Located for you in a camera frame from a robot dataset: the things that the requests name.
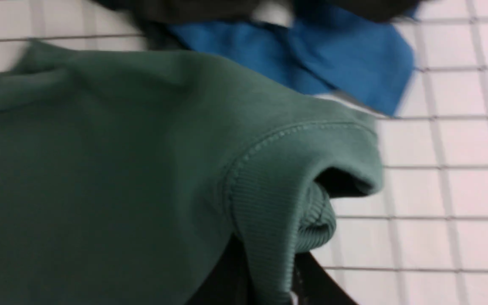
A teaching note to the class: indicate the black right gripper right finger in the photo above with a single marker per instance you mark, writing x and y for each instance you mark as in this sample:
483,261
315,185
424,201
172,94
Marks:
312,285

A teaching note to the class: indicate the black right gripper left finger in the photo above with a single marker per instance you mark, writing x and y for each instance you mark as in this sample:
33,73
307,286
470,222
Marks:
229,282

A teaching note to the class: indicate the green long-sleeve shirt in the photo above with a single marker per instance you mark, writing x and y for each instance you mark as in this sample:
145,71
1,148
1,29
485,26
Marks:
123,175

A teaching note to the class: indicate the blue crumpled garment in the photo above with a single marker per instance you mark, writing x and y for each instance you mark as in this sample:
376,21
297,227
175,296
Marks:
326,49

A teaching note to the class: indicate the dark grey crumpled garment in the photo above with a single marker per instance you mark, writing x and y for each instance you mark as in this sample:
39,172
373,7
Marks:
153,16

